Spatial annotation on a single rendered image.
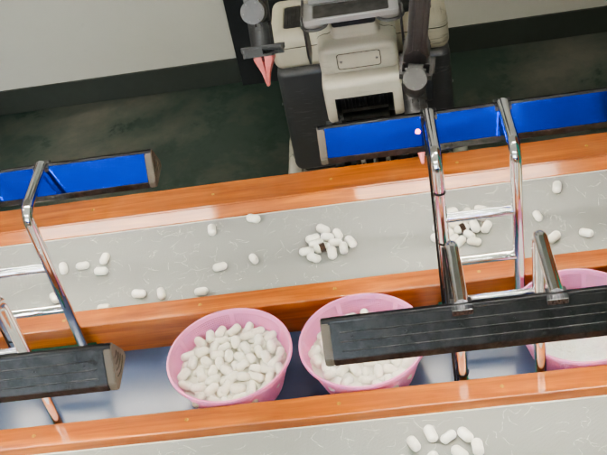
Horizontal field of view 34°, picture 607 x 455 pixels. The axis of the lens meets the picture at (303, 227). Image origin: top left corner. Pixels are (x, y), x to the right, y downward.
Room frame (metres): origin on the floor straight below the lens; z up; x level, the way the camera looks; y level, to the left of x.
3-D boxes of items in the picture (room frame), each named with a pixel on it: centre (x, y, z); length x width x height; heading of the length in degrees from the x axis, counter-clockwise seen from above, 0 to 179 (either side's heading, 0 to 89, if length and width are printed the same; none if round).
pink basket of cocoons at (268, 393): (1.47, 0.21, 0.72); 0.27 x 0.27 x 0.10
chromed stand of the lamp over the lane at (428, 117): (1.59, -0.36, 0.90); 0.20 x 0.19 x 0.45; 82
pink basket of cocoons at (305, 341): (1.43, -0.07, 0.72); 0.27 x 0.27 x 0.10
